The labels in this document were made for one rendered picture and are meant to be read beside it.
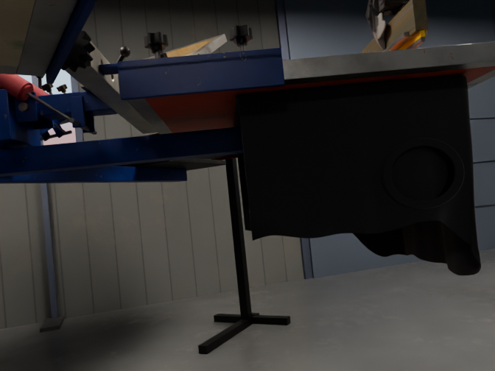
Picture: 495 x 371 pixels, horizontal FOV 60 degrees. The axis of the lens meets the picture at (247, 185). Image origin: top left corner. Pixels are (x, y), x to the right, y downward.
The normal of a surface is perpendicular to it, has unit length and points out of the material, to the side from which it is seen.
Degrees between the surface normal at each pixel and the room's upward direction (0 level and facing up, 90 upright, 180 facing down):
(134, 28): 90
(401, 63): 90
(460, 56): 90
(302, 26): 90
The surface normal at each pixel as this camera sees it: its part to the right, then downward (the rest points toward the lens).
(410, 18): -0.99, 0.11
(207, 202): 0.29, -0.07
